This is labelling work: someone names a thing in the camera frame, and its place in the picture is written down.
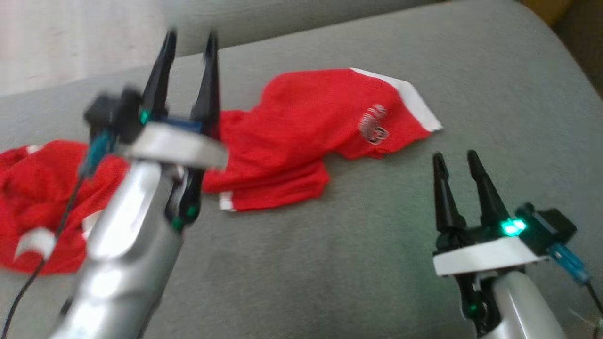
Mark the red and white basketball jersey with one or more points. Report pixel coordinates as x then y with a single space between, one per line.
292 127

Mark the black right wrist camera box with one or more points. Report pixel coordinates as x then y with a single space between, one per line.
546 230

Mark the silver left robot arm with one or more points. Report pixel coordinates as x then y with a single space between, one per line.
127 254

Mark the long grey sofa seat cushion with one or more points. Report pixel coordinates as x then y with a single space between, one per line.
282 21

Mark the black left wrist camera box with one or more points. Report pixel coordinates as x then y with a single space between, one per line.
115 115

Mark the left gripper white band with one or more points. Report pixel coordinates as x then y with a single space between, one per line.
174 146

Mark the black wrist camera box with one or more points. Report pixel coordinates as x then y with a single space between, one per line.
546 230
115 115

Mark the large grey sofa seat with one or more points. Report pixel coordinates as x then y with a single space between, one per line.
377 245

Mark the wide yellow sofa back cushion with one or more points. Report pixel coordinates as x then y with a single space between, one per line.
546 9

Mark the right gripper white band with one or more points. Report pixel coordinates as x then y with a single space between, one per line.
485 256

